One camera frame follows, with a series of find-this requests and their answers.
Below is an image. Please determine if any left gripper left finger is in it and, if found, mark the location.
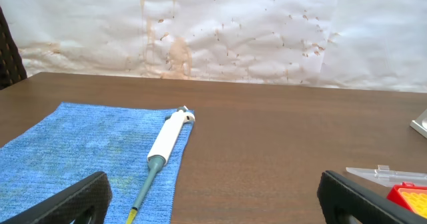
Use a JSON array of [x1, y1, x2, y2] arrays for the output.
[[0, 171, 113, 224]]

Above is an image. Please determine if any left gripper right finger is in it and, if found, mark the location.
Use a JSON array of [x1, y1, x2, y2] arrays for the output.
[[316, 169, 427, 224]]

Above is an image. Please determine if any white pipette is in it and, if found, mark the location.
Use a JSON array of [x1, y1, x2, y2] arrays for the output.
[[125, 105, 196, 224]]

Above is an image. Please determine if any blue cloth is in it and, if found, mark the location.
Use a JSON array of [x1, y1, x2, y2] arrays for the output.
[[0, 101, 195, 224]]

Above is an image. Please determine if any red and yellow tip box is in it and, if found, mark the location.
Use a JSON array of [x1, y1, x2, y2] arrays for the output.
[[345, 164, 427, 220]]

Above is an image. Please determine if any white and blue stand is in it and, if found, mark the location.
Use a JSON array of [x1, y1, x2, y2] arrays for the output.
[[409, 108, 427, 140]]

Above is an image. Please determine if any dark brown chair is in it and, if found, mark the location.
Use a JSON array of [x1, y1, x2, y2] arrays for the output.
[[0, 5, 29, 91]]

